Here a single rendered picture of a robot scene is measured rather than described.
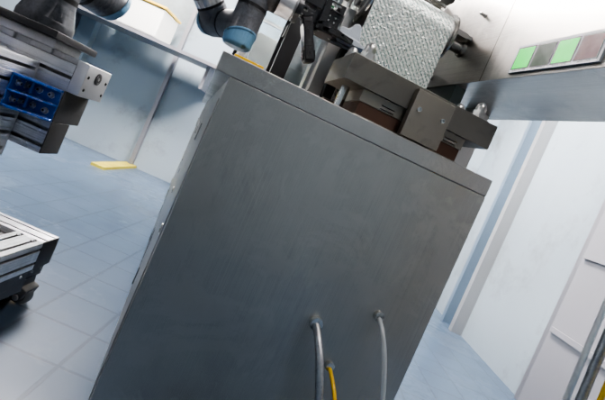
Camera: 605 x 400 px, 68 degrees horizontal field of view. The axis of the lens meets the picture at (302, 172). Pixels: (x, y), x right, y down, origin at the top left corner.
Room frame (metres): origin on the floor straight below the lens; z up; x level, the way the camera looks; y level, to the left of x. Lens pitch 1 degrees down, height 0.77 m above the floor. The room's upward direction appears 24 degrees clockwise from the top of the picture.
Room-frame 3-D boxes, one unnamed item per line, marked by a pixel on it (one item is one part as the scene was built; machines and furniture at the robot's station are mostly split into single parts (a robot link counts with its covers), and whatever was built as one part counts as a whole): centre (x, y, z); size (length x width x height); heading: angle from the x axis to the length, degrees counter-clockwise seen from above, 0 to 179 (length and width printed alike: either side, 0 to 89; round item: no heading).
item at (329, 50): (1.27, 0.08, 1.05); 0.06 x 0.05 x 0.31; 105
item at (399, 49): (1.22, -0.10, 1.11); 0.23 x 0.01 x 0.18; 105
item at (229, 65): (2.16, 0.24, 0.88); 2.52 x 0.66 x 0.04; 15
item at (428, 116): (1.03, -0.21, 0.97); 0.10 x 0.03 x 0.11; 105
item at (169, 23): (4.28, 1.97, 1.39); 0.54 x 0.45 x 0.30; 91
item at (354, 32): (1.17, 0.02, 1.12); 0.09 x 0.03 x 0.06; 104
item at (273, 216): (2.16, 0.22, 0.43); 2.52 x 0.64 x 0.86; 15
